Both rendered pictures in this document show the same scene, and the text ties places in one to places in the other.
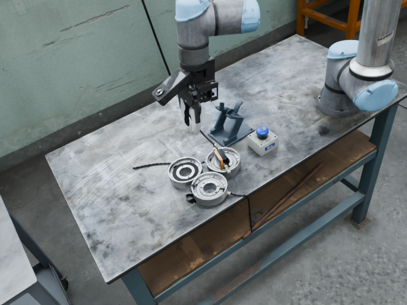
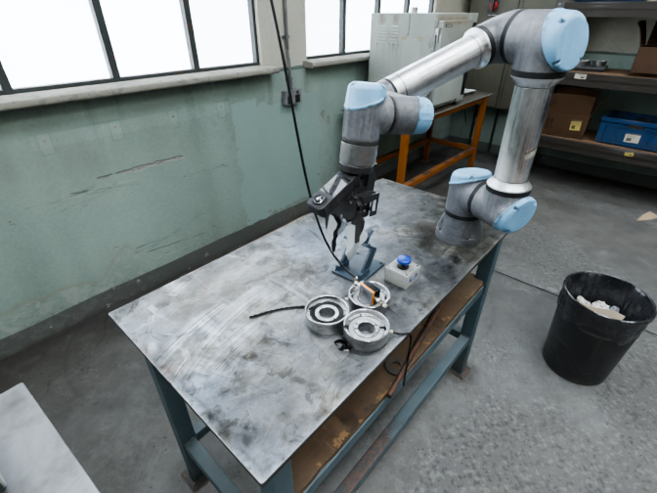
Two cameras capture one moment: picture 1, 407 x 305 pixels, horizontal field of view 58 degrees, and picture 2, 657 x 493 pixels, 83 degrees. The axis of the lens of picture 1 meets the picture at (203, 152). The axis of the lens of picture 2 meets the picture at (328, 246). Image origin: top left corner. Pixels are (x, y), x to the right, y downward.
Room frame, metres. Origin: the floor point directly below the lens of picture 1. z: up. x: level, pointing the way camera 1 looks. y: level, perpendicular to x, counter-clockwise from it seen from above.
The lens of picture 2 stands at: (0.16, 0.32, 1.44)
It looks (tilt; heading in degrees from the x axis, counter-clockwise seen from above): 32 degrees down; 337
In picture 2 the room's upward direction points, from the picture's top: straight up
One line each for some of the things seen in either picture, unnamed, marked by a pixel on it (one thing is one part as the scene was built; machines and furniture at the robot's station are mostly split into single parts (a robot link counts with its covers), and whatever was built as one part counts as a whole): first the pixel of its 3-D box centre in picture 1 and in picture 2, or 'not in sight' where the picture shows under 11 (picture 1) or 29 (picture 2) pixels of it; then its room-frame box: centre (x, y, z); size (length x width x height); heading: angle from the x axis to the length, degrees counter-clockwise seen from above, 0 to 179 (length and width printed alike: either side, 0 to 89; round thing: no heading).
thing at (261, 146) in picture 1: (264, 140); (403, 271); (0.86, -0.20, 0.82); 0.08 x 0.07 x 0.05; 115
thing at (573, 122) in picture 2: not in sight; (570, 112); (2.61, -3.16, 0.64); 0.49 x 0.40 x 0.37; 30
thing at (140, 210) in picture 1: (229, 124); (350, 260); (1.01, -0.11, 0.79); 1.20 x 0.60 x 0.02; 115
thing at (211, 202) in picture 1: (209, 189); (366, 331); (0.70, 0.00, 0.82); 0.10 x 0.10 x 0.04
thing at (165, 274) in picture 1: (237, 193); (347, 348); (1.01, -0.11, 0.40); 1.17 x 0.59 x 0.80; 115
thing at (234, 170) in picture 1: (223, 163); (369, 299); (0.79, -0.06, 0.82); 0.10 x 0.10 x 0.04
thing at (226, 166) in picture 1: (225, 164); (376, 297); (0.76, -0.06, 0.85); 0.17 x 0.02 x 0.04; 13
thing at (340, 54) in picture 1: (346, 63); (469, 190); (0.98, -0.50, 0.97); 0.13 x 0.12 x 0.14; 4
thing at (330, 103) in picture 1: (341, 92); (460, 222); (0.99, -0.50, 0.85); 0.15 x 0.15 x 0.10
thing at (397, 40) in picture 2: not in sight; (422, 62); (2.85, -1.61, 1.10); 0.62 x 0.61 x 0.65; 115
